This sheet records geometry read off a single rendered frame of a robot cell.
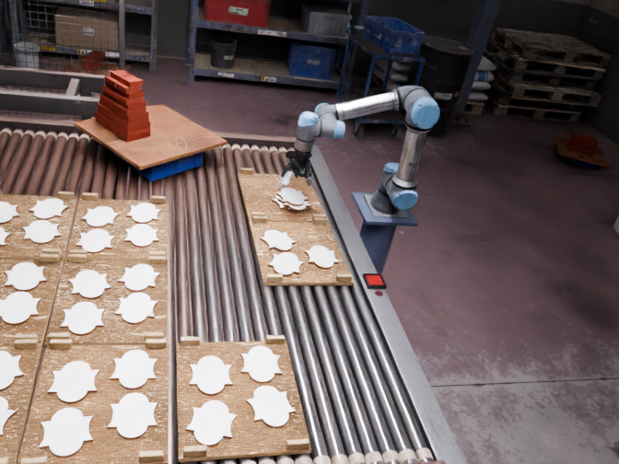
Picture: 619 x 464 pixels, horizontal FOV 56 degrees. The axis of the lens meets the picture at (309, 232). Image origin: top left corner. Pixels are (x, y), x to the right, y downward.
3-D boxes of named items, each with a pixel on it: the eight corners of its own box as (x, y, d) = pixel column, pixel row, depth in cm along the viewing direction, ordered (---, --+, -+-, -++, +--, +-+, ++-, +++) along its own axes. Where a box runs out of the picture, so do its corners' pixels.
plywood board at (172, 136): (161, 107, 304) (161, 103, 303) (227, 144, 280) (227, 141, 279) (74, 125, 269) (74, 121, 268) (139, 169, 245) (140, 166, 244)
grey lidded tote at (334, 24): (337, 28, 669) (341, 7, 656) (349, 38, 641) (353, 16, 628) (297, 24, 652) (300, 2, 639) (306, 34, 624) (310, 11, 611)
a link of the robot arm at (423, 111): (406, 195, 277) (433, 87, 244) (415, 213, 265) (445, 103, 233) (382, 195, 275) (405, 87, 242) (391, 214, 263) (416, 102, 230)
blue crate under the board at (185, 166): (163, 141, 294) (164, 122, 289) (204, 166, 280) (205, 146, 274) (110, 155, 273) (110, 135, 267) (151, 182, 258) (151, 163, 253)
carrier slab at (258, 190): (307, 179, 287) (308, 176, 286) (327, 225, 255) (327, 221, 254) (237, 175, 278) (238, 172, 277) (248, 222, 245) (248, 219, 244)
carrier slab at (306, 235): (327, 226, 254) (328, 222, 253) (353, 285, 221) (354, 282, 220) (248, 224, 244) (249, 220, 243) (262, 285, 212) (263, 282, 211)
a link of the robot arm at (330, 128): (342, 113, 245) (316, 111, 242) (347, 126, 236) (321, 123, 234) (337, 130, 249) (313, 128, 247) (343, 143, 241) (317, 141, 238)
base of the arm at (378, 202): (396, 199, 294) (402, 182, 288) (402, 215, 282) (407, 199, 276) (367, 194, 291) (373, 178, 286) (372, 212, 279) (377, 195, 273)
